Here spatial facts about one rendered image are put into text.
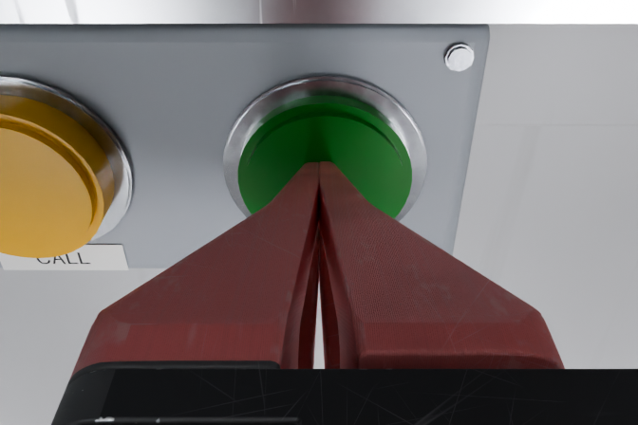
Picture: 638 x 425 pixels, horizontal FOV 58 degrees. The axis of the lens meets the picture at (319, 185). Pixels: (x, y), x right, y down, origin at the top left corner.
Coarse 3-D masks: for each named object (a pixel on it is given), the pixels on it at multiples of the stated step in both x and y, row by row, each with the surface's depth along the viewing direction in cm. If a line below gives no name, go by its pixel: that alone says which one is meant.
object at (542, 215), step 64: (512, 128) 25; (576, 128) 24; (512, 192) 26; (576, 192) 26; (512, 256) 29; (576, 256) 29; (0, 320) 32; (64, 320) 32; (320, 320) 31; (576, 320) 31; (0, 384) 35; (64, 384) 35
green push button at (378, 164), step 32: (320, 96) 12; (256, 128) 13; (288, 128) 12; (320, 128) 12; (352, 128) 12; (384, 128) 12; (256, 160) 13; (288, 160) 13; (320, 160) 13; (352, 160) 13; (384, 160) 13; (256, 192) 13; (384, 192) 13
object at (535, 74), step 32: (512, 32) 22; (544, 32) 22; (576, 32) 22; (608, 32) 22; (512, 64) 23; (544, 64) 23; (576, 64) 23; (608, 64) 23; (480, 96) 24; (512, 96) 24; (544, 96) 24; (576, 96) 24; (608, 96) 24
